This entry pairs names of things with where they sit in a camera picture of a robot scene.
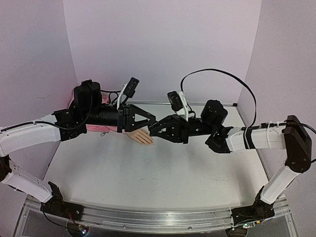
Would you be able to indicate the aluminium front rail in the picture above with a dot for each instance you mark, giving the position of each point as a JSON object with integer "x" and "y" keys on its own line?
{"x": 159, "y": 221}

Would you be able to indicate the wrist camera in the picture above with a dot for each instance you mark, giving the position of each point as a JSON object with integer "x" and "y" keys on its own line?
{"x": 127, "y": 92}
{"x": 180, "y": 105}

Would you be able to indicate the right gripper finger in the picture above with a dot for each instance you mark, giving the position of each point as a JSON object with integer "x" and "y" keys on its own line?
{"x": 170, "y": 135}
{"x": 165, "y": 122}

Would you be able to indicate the mannequin hand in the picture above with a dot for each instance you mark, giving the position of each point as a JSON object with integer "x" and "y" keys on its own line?
{"x": 141, "y": 137}

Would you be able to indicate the pink hoodie sleeve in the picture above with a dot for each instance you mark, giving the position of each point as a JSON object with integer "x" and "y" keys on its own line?
{"x": 99, "y": 128}

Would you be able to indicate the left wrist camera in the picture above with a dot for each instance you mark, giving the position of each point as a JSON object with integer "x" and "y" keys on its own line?
{"x": 127, "y": 92}

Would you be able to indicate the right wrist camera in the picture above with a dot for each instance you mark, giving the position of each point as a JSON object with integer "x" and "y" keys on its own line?
{"x": 180, "y": 105}

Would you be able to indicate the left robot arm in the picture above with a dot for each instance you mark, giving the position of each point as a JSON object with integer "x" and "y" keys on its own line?
{"x": 86, "y": 109}

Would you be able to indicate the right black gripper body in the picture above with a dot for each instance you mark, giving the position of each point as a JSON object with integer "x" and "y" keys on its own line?
{"x": 184, "y": 132}

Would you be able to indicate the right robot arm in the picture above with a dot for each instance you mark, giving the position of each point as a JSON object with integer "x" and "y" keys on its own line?
{"x": 290, "y": 135}

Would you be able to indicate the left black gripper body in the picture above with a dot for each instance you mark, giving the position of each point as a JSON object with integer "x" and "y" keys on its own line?
{"x": 123, "y": 123}

